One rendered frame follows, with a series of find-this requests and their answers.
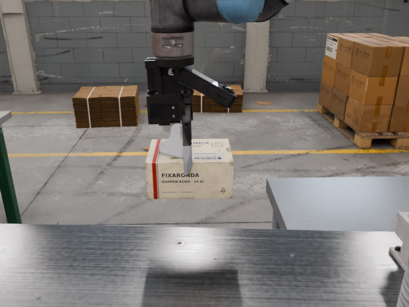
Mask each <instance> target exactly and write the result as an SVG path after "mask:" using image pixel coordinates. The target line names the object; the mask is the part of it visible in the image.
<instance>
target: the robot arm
mask: <svg viewBox="0 0 409 307"><path fill-rule="evenodd" d="M293 1H295V0H149V6H150V24H151V33H152V52H153V55H154V56H156V57H152V58H147V59H146V60H145V68H146V69H147V83H148V91H147V96H146V98H147V113H148V120H149V124H159V126H160V125H163V130H164V131H165V132H169V133H170V138H169V139H167V140H165V141H163V142H161V143H160V144H159V151H160V153H162V154H163V155H168V156H171V157H176V158H180V159H183V164H184V175H187V174H188V173H189V171H190V169H191V167H192V122H191V121H193V103H192V95H193V93H194V89H195V90H197V91H198V92H200V93H202V94H204V95H205V96H207V97H210V98H211V99H213V100H215V102H216V103H218V104H219V105H221V106H223V107H228V108H232V106H233V105H234V103H235V101H236V100H237V96H236V94H235V91H234V90H233V89H231V88H230V87H228V86H226V85H221V84H219V83H218V82H216V81H214V80H212V79H210V78H209V77H207V76H205V75H203V74H202V73H200V72H198V71H196V70H194V69H193V68H191V67H189V66H190V65H193V64H194V56H193V54H194V53H195V34H194V22H208V23H233V24H242V23H251V22H258V23H259V22H264V21H268V20H269V19H272V18H274V17H275V16H276V15H278V13H279V12H280V11H281V9H282V8H283V7H285V6H287V5H288V4H290V3H292V2H293ZM170 68H172V72H170V71H169V69H170ZM181 135H182V137H183V139H181Z"/></svg>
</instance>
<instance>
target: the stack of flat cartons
mask: <svg viewBox="0 0 409 307"><path fill-rule="evenodd" d="M138 98H139V96H138V86H137V85H130V86H106V87H105V86H97V87H92V86H82V87H81V89H80V90H79V91H78V93H77V94H76V95H75V96H74V97H73V98H72V100H73V101H72V102H73V109H74V114H75V119H76V120H75V122H76V127H77V128H96V127H111V126H112V127H131V126H138V120H139V112H140V109H139V100H138Z"/></svg>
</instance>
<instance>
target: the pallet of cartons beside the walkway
mask: <svg viewBox="0 0 409 307"><path fill-rule="evenodd" d="M329 111H331V112H332V113H333V114H334V115H335V116H334V117H333V116H332V115H331V114H329ZM317 112H318V113H319V114H320V115H321V116H322V117H323V118H324V119H326V120H327V121H328V122H329V123H330V124H332V125H333V126H334V127H335V128H336V129H337V130H338V131H339V132H341V133H342V134H343V135H344V136H345V137H346V138H348V139H349V140H350V141H352V142H353V143H354V144H355V145H356V146H357V147H358V148H359V149H371V141H372V139H383V140H384V141H386V142H387V143H388V144H389V145H391V146H393V147H394V148H395V149H409V37H390V36H387V35H382V34H377V33H369V34H368V33H362V34H327V39H326V50H325V57H324V61H323V71H322V76H321V87H320V97H319V102H318V106H317ZM348 126H350V127H351V128H352V129H353V130H355V134H354V133H352V132H351V131H350V130H349V129H348Z"/></svg>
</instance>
